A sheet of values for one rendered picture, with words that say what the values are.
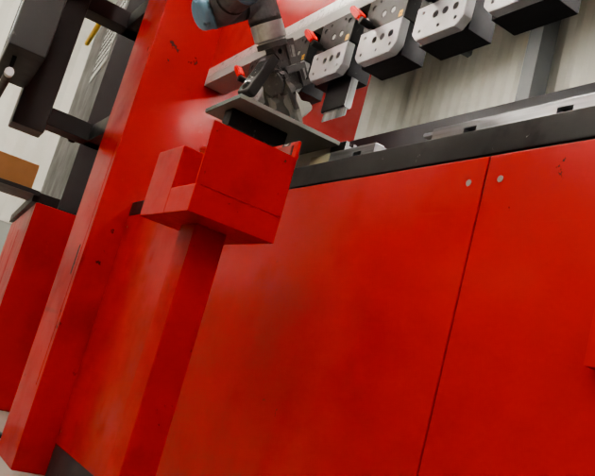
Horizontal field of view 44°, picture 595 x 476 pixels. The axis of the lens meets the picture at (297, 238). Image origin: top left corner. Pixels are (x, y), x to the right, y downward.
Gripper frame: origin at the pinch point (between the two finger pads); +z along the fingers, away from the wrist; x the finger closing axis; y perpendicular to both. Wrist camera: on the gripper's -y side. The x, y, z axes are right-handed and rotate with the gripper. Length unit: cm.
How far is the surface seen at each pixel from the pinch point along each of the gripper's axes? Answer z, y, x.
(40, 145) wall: -2, 183, 675
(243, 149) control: -4, -40, -39
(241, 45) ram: -23, 37, 60
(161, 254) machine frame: 24, -20, 43
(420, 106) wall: 92, 640, 544
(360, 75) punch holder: -7.0, 19.8, -6.8
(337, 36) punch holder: -17.1, 22.0, -0.3
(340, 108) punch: -1.1, 12.6, -5.0
